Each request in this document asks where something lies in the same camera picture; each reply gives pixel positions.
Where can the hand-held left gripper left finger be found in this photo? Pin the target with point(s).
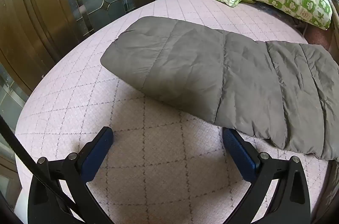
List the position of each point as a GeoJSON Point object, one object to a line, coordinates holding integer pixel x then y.
{"type": "Point", "coordinates": [96, 155]}

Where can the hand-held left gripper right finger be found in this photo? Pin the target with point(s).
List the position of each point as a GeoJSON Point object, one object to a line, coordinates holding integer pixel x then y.
{"type": "Point", "coordinates": [241, 155]}

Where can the grey-brown puffer jacket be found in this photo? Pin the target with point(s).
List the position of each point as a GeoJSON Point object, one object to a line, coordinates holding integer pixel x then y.
{"type": "Point", "coordinates": [185, 67]}

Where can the pink quilted bed cover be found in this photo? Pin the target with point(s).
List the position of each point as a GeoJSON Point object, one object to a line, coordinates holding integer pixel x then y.
{"type": "Point", "coordinates": [79, 96]}

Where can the maroon sofa armrest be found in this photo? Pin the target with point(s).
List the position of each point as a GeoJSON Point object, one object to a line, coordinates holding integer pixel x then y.
{"type": "Point", "coordinates": [316, 37]}

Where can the wooden door with stained glass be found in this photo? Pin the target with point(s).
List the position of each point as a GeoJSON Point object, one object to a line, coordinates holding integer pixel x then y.
{"type": "Point", "coordinates": [39, 1]}

